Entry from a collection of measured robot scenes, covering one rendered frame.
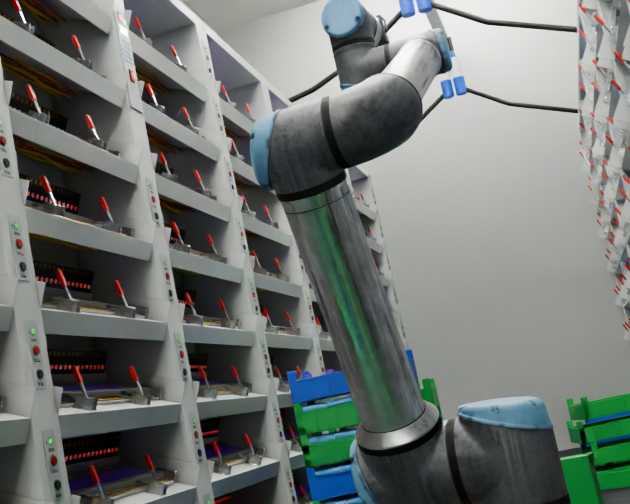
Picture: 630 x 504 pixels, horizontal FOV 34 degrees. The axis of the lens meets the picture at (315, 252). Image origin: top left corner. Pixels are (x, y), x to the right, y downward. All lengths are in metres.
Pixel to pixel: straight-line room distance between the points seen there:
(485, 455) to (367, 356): 0.25
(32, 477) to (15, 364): 0.20
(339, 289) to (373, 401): 0.21
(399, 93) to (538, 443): 0.61
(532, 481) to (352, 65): 0.91
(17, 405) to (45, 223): 0.39
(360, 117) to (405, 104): 0.08
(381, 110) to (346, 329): 0.36
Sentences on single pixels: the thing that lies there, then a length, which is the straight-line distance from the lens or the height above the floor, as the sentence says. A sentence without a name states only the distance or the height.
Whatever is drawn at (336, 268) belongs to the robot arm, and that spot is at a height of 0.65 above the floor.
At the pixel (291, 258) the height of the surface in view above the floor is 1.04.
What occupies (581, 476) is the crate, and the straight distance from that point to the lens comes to 2.86.
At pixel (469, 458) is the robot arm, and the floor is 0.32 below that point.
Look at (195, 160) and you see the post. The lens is 3.31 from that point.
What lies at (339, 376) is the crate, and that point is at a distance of 2.57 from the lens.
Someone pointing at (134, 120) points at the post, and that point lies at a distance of 2.65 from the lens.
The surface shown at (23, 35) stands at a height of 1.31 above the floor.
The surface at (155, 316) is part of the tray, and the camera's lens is 2.53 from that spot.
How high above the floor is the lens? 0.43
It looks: 9 degrees up
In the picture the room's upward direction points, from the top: 12 degrees counter-clockwise
